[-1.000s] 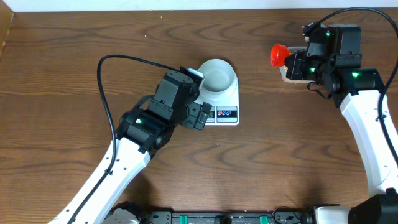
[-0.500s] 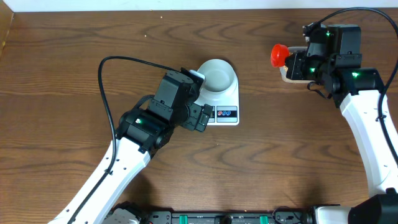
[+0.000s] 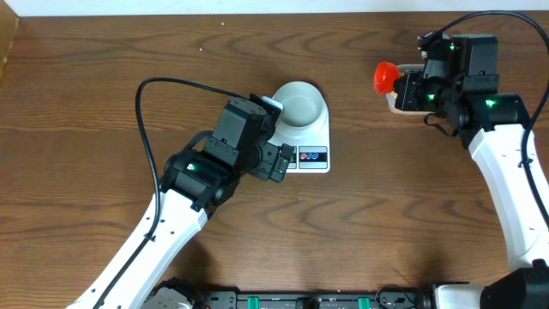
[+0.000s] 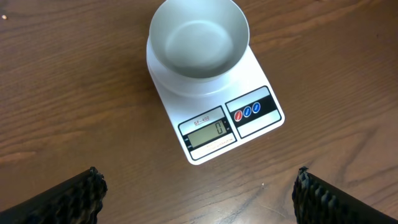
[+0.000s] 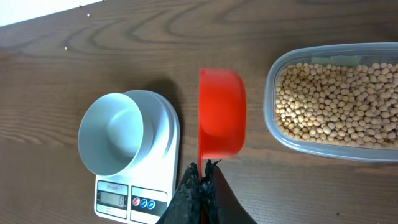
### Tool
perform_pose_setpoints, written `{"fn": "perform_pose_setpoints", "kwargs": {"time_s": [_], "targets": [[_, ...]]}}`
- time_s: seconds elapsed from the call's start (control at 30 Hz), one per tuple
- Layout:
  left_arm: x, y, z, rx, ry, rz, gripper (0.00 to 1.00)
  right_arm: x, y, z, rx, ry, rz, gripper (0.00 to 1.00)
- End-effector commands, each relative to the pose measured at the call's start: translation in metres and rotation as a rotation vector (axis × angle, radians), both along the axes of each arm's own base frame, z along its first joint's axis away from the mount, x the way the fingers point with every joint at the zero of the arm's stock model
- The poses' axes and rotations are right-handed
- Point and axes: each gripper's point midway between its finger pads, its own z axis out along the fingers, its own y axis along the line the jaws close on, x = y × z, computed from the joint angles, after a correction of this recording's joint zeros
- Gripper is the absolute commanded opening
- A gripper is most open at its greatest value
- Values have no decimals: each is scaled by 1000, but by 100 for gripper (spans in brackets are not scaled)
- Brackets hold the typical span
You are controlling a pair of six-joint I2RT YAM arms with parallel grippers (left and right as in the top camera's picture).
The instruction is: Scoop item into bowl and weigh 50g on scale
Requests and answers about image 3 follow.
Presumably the red plastic measuring scoop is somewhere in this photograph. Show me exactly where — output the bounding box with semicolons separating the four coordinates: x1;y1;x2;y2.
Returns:
374;61;403;94

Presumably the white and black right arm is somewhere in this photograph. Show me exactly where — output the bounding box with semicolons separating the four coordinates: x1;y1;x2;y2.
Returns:
374;34;548;308

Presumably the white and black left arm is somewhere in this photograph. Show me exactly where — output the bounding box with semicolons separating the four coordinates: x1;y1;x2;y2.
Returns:
72;96;293;308

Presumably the white digital kitchen scale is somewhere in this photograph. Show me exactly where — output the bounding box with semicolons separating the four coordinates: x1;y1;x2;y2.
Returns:
269;100;330;173

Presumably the grey plastic bowl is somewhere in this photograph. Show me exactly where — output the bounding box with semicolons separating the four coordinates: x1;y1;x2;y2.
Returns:
272;82;327;128

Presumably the clear tub of soybeans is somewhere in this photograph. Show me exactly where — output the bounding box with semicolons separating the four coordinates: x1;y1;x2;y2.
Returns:
385;64;431;116

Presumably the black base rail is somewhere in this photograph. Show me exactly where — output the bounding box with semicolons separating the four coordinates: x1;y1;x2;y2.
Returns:
145;277;434;309

